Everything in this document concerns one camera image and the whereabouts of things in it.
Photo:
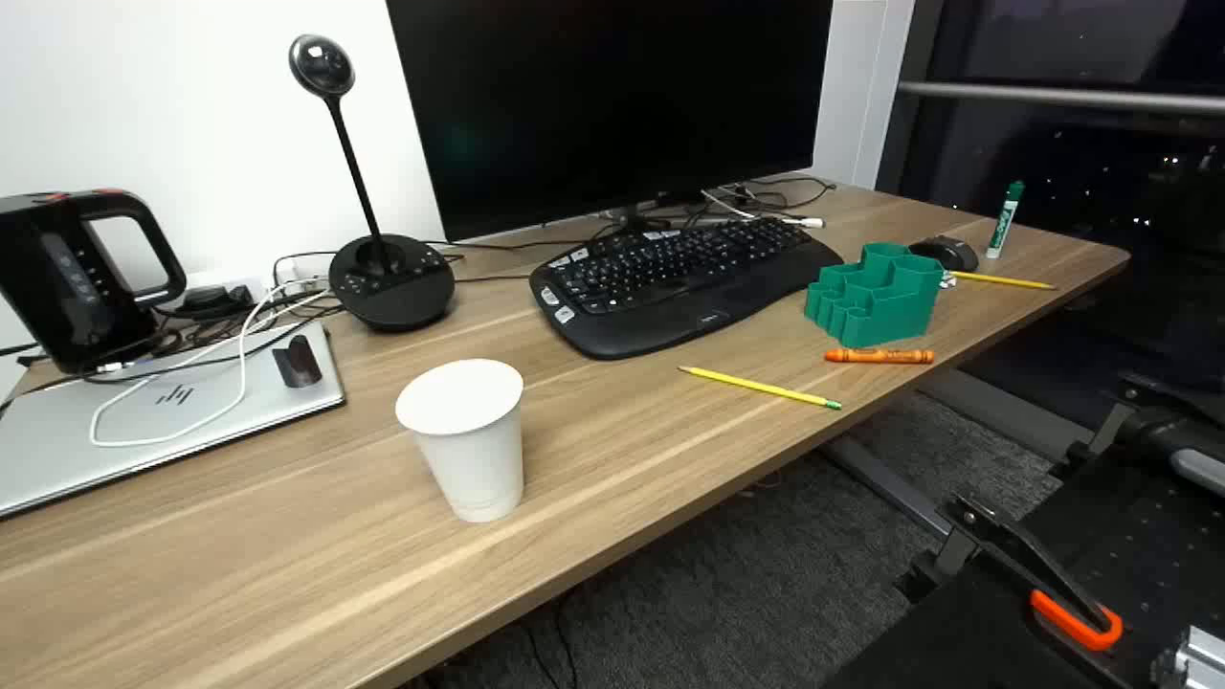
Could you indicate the black equipment frame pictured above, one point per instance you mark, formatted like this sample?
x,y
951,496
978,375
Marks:
x,y
1149,537

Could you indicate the black power adapter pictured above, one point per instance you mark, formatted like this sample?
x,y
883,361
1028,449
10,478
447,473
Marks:
x,y
215,301

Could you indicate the small black dongle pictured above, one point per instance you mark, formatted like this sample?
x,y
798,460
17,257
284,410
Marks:
x,y
296,361

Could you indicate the black electric kettle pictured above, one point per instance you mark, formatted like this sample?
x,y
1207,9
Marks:
x,y
62,288

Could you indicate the black computer mouse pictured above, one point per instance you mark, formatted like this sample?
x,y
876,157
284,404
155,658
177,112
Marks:
x,y
951,250

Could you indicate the short yellow pencil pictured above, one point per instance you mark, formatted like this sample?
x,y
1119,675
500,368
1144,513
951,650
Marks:
x,y
1000,282

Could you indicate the long yellow pencil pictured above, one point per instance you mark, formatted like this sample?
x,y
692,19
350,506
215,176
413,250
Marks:
x,y
760,386

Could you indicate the grey window rail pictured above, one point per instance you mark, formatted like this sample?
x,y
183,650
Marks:
x,y
1059,95

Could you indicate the black webcam on stand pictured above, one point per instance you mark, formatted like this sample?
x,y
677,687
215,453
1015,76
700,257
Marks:
x,y
387,282

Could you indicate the white paper cup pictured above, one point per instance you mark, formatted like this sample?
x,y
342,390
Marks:
x,y
469,444

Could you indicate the green and white marker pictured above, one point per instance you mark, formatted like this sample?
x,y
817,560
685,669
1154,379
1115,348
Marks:
x,y
1009,220

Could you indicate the black ergonomic keyboard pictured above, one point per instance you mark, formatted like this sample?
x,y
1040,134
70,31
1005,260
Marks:
x,y
675,288

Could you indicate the black computer monitor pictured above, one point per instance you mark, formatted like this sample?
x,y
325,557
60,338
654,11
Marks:
x,y
612,100

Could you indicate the silver laptop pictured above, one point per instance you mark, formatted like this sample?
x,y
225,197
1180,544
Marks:
x,y
77,440

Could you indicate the green desk organizer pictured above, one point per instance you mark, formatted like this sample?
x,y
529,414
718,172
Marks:
x,y
875,301

